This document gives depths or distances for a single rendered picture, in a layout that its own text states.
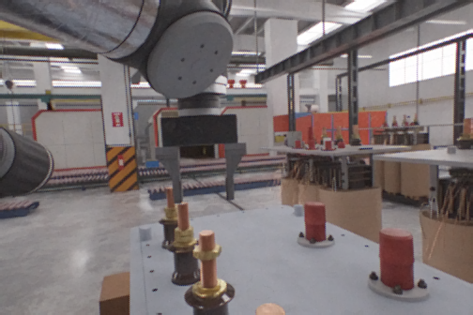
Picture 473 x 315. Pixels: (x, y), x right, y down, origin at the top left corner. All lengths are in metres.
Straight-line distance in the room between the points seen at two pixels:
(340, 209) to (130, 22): 2.87
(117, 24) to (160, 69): 0.06
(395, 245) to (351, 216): 2.30
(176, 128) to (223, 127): 0.08
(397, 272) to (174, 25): 0.71
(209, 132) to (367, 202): 2.74
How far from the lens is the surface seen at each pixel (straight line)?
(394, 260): 0.82
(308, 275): 0.89
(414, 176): 7.46
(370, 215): 3.23
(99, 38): 0.30
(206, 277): 0.60
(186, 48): 0.32
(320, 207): 1.06
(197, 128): 0.53
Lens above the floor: 1.75
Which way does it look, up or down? 5 degrees down
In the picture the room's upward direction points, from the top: 3 degrees counter-clockwise
